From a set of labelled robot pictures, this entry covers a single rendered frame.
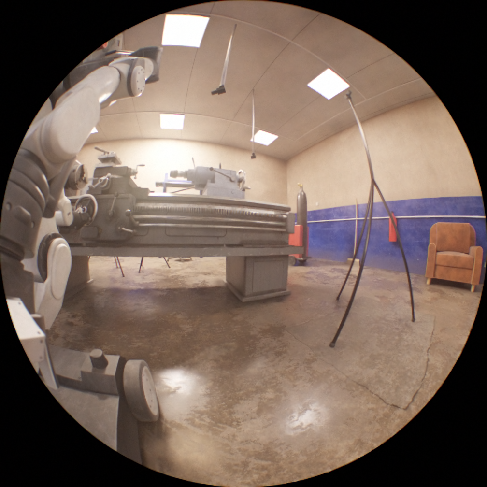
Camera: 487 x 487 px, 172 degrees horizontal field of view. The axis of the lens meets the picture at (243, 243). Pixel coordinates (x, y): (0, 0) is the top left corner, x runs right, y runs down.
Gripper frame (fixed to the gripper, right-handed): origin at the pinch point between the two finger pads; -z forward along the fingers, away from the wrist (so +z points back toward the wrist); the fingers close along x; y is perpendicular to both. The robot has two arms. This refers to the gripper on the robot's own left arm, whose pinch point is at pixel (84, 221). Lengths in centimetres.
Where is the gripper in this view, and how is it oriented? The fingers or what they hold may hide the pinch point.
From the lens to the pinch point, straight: 109.5
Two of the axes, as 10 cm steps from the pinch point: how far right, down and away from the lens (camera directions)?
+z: 3.8, 0.5, -9.2
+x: 7.9, -5.4, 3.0
